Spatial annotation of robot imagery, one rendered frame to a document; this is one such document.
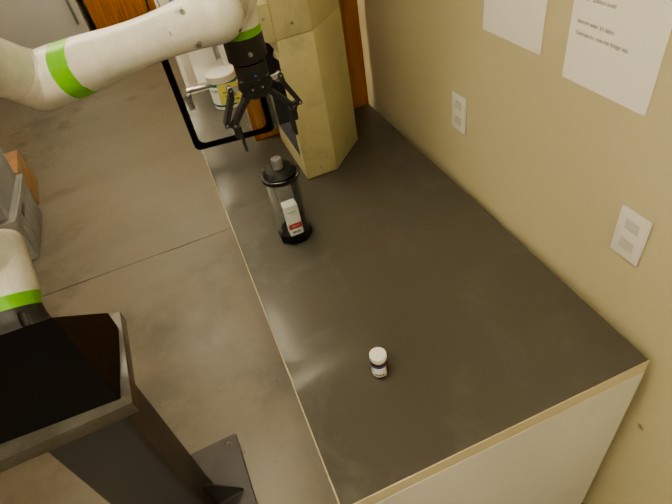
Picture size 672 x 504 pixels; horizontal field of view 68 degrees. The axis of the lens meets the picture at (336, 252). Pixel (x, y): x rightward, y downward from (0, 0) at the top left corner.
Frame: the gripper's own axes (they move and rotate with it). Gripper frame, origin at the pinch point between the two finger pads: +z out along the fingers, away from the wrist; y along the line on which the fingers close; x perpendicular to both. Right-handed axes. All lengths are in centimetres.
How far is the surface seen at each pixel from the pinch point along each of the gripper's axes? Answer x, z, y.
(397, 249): 22.0, 33.4, -22.9
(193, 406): -25, 127, 62
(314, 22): -26.5, -15.1, -24.9
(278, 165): 1.6, 7.9, 0.1
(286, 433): 6, 127, 27
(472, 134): 7, 16, -56
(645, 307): 72, 25, -56
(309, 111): -25.1, 9.6, -17.8
